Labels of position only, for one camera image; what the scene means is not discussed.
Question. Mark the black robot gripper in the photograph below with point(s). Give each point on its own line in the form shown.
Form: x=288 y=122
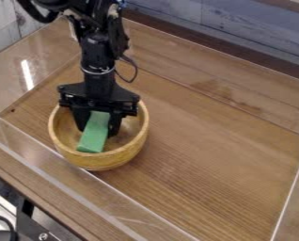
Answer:
x=99 y=93

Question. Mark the green rectangular block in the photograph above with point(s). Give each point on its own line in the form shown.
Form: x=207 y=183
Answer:
x=95 y=133

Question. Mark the light wooden bowl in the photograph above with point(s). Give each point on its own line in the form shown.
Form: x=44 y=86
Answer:
x=120 y=149

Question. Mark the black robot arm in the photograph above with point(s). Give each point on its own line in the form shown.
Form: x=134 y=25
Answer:
x=98 y=26

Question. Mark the clear acrylic enclosure walls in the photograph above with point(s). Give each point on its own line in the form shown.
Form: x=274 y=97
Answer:
x=212 y=177

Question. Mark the black table leg bracket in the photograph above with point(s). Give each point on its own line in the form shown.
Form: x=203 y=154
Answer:
x=28 y=229

